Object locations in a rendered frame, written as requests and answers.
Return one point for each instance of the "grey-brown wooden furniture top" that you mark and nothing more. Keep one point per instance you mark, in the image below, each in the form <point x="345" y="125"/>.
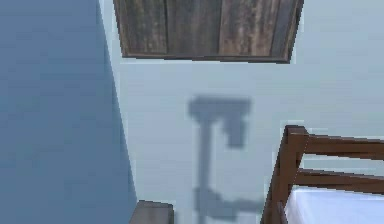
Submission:
<point x="151" y="213"/>

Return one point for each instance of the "brown wooden bed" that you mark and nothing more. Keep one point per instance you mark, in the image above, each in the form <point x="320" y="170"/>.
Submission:
<point x="293" y="173"/>

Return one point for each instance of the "weathered wooden framed picture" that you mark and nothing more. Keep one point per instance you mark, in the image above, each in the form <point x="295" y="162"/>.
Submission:
<point x="200" y="30"/>

